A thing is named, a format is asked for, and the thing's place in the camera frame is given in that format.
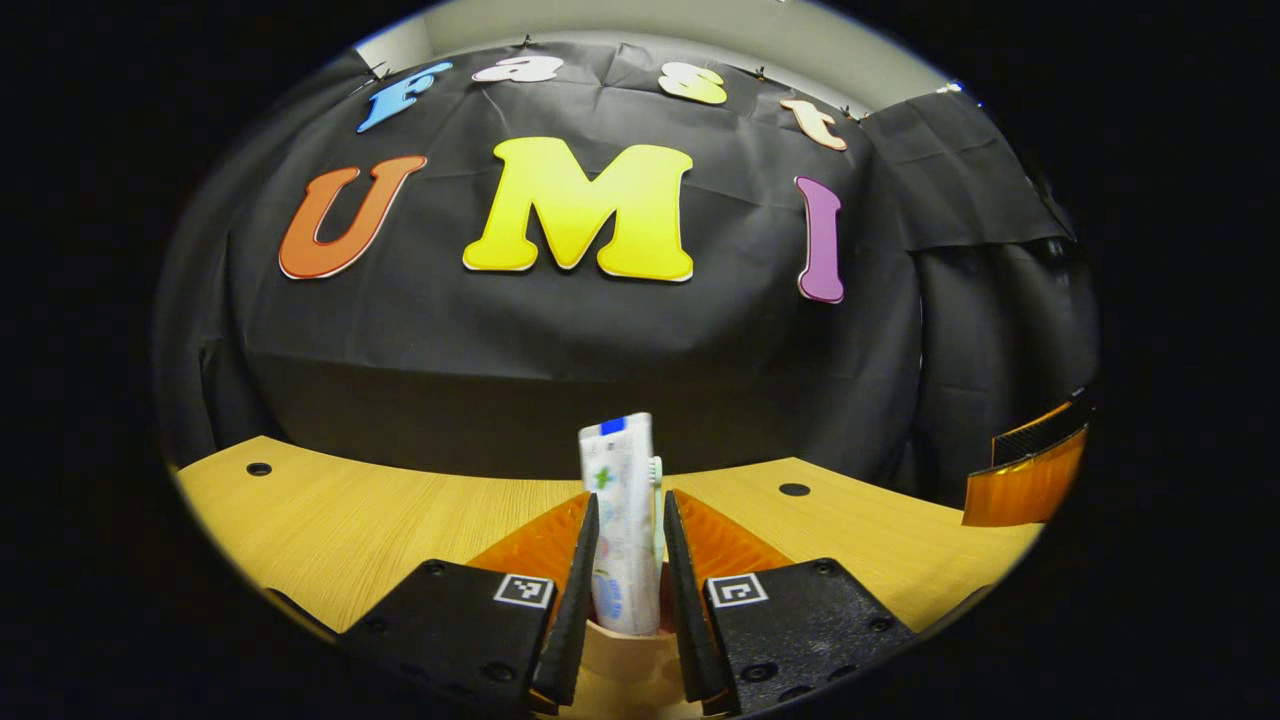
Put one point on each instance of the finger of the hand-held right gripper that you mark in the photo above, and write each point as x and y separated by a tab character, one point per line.
1040	435

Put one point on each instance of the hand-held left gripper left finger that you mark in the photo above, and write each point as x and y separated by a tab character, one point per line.
578	600

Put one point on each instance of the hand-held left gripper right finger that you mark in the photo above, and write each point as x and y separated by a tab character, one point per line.
685	610

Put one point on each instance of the white toothpaste tube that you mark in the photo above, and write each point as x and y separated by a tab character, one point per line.
622	520

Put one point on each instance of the pale green toothbrush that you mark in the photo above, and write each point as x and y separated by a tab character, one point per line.
657	470

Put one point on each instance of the wooden desktop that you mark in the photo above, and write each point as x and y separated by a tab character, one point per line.
330	530

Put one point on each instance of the black backdrop cloth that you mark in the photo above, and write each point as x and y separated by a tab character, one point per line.
600	350

